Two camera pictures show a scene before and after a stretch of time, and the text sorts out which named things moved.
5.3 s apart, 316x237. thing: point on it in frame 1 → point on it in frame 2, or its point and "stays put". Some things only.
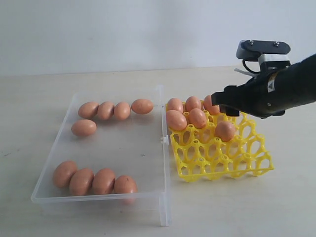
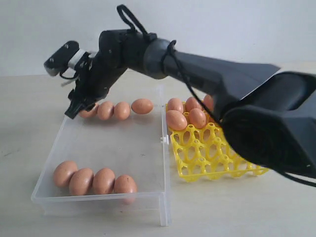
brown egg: (197, 117) stays put
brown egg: (175, 104) stays put
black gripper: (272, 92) → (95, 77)
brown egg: (176, 120) stays put
